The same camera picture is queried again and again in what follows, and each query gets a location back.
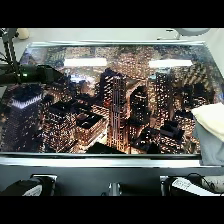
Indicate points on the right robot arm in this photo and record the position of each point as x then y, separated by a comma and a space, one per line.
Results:
186, 187

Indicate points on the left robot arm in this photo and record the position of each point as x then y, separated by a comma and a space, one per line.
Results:
30, 74

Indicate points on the cream garment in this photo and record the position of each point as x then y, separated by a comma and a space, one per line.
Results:
210, 120

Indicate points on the grey garment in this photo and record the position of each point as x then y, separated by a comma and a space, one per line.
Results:
210, 150

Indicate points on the silver frame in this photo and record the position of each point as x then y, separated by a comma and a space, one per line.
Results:
100, 162

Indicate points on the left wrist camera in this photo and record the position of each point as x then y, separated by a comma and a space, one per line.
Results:
10, 43

